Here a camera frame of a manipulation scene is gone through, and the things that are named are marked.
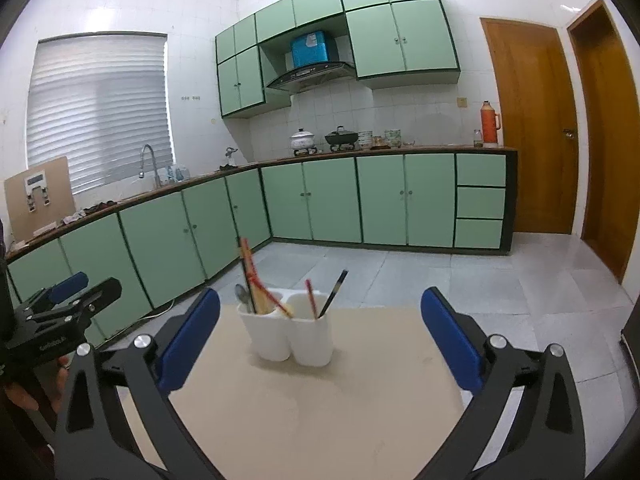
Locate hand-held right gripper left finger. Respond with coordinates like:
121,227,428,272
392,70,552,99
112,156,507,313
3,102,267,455
52,287,222,480

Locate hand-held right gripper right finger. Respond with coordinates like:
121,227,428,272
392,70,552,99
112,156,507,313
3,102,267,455
420,286,587,480

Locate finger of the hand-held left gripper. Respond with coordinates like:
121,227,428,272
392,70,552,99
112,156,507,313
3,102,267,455
30,277,123,331
22,271,91,313

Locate black chopstick with gold band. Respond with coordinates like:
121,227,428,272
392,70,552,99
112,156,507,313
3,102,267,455
241,259,256,315
318,270,349,319

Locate white utensil holder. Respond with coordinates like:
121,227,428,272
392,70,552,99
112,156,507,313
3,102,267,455
282,291,333,367
236,287,293,362

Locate red floral chopstick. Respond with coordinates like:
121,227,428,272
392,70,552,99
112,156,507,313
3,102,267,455
239,236,257,281
252,280,286,316
247,260,273,313

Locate person's left hand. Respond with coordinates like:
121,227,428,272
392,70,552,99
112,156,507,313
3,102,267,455
2,352,71,413

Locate metal spoon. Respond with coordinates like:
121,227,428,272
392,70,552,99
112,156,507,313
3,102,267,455
234,284,256,315

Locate brown cardboard board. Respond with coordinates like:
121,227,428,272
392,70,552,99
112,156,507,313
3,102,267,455
4,156,77,246

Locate white device on board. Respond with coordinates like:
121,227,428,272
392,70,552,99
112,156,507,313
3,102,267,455
25,172,53,213

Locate metal kitchen faucet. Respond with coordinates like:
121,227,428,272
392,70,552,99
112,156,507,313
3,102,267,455
139,144,163,190

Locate white window blind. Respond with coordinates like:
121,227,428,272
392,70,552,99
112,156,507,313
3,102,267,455
25,32,176,196

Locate green lower kitchen cabinets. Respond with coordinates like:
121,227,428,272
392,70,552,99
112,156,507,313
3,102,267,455
0,145,518,356

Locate orange thermos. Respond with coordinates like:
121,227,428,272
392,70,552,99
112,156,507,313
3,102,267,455
480,100,502,148

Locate wooden door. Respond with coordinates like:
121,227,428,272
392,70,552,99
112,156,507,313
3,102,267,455
479,16,586,236
567,0,640,286

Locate white cooking pot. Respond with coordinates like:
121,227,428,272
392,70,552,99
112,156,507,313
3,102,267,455
289,128,317,155

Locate black wok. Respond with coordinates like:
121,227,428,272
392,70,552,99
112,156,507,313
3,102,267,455
324,126,360,152

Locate black range hood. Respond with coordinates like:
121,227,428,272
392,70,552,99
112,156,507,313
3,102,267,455
265,61,357,93

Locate blue box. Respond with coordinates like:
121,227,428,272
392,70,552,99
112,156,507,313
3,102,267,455
291,31,331,68

